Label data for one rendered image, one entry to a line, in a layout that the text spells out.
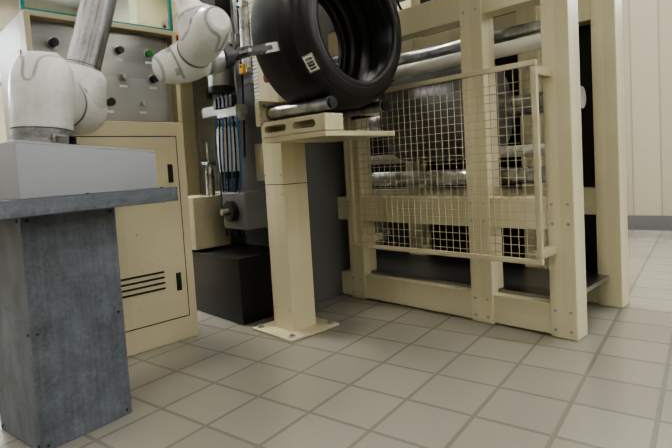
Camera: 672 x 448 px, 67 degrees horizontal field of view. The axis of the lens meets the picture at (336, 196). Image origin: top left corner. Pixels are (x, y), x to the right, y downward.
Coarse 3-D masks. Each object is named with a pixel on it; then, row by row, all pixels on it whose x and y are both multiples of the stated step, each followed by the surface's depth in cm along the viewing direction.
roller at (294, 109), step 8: (328, 96) 174; (288, 104) 190; (296, 104) 185; (304, 104) 181; (312, 104) 178; (320, 104) 175; (328, 104) 173; (336, 104) 175; (272, 112) 194; (280, 112) 191; (288, 112) 188; (296, 112) 185; (304, 112) 183; (312, 112) 182
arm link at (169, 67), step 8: (168, 48) 142; (176, 48) 139; (160, 56) 140; (168, 56) 140; (176, 56) 140; (152, 64) 142; (160, 64) 139; (168, 64) 139; (176, 64) 140; (184, 64) 140; (160, 72) 140; (168, 72) 140; (176, 72) 141; (184, 72) 142; (192, 72) 143; (200, 72) 145; (208, 72) 150; (160, 80) 143; (168, 80) 142; (176, 80) 143; (184, 80) 145; (192, 80) 148
